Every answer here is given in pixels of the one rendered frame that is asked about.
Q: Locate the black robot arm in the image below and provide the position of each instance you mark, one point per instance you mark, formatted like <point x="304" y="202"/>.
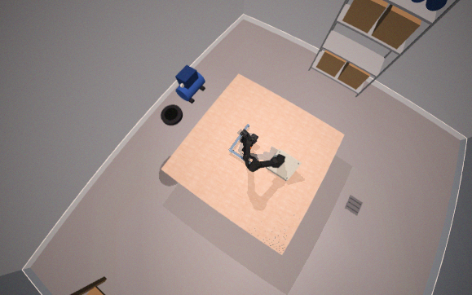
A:
<point x="247" y="140"/>

